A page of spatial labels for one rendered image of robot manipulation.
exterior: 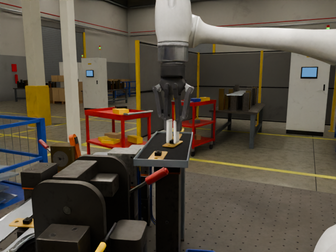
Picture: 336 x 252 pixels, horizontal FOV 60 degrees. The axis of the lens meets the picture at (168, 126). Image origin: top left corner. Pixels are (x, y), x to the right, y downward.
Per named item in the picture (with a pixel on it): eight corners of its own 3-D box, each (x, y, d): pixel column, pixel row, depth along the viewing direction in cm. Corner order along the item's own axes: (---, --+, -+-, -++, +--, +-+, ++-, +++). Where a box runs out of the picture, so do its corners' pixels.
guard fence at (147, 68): (195, 121, 872) (196, 52, 837) (199, 121, 866) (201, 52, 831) (134, 146, 566) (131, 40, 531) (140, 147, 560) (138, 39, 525)
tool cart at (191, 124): (194, 145, 575) (194, 96, 558) (214, 149, 547) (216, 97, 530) (169, 154, 511) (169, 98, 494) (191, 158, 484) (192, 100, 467)
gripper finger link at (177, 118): (176, 83, 88) (180, 83, 88) (179, 119, 90) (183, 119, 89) (171, 83, 85) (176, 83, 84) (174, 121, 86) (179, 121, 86)
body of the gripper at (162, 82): (190, 63, 88) (190, 94, 89) (164, 64, 91) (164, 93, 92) (182, 62, 81) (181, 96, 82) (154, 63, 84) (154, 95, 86)
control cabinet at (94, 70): (83, 110, 1139) (79, 45, 1097) (92, 109, 1187) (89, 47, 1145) (99, 111, 1106) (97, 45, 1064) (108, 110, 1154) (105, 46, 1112)
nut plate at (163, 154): (154, 151, 82) (154, 147, 82) (167, 152, 81) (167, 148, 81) (147, 160, 74) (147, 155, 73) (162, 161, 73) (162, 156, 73)
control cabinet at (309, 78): (285, 133, 687) (293, 25, 645) (286, 130, 735) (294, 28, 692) (323, 137, 653) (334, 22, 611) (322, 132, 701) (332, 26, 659)
